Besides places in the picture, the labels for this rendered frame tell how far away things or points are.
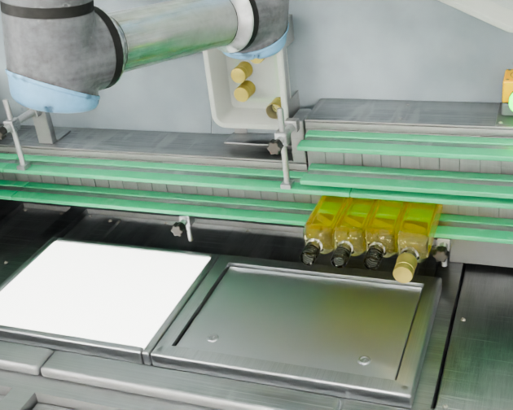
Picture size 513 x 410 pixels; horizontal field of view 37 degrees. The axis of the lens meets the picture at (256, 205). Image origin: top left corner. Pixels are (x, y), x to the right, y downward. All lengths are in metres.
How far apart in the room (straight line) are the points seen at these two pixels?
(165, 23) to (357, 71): 0.59
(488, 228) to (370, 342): 0.33
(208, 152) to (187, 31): 0.56
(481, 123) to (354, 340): 0.47
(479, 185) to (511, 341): 0.29
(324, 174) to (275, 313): 0.30
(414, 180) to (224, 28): 0.50
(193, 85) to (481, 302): 0.78
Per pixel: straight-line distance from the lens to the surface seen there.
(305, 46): 1.63
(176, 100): 1.79
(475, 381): 1.35
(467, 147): 1.43
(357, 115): 1.54
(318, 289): 1.51
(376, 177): 1.50
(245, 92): 1.63
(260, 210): 1.61
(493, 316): 1.50
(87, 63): 1.02
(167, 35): 1.13
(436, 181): 1.48
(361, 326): 1.40
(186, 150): 1.70
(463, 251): 1.60
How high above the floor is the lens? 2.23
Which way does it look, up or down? 54 degrees down
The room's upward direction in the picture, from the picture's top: 144 degrees counter-clockwise
